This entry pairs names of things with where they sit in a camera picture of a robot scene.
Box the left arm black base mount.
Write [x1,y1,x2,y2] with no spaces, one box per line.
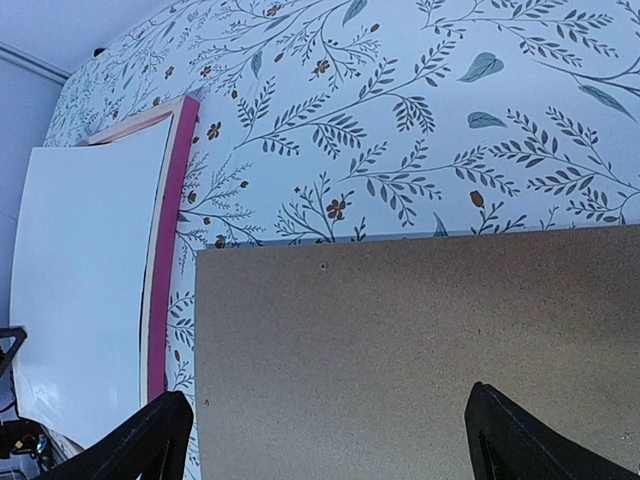
[1,419,51,479]

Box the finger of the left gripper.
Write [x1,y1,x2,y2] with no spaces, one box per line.
[0,326,27,377]

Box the brown cardboard backing board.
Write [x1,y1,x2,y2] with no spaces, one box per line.
[195,226,639,479]

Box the landscape sunset photo print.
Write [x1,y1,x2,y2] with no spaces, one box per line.
[10,122,170,448]

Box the floral patterned table mat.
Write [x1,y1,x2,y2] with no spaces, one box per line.
[42,0,640,480]

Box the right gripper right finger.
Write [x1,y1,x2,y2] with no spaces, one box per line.
[464,382,639,479]

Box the left aluminium corner post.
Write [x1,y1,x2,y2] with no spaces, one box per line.
[0,42,71,85]

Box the pink wooden picture frame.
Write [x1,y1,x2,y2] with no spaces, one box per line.
[81,94,200,404]

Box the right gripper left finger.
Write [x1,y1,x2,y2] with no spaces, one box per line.
[39,391,194,480]

